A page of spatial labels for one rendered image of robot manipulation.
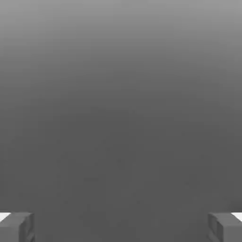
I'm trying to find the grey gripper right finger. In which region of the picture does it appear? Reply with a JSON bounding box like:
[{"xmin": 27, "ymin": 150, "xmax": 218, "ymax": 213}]
[{"xmin": 207, "ymin": 211, "xmax": 242, "ymax": 242}]

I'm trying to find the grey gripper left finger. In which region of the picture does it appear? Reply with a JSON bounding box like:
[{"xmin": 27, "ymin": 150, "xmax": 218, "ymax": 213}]
[{"xmin": 0, "ymin": 211, "xmax": 36, "ymax": 242}]

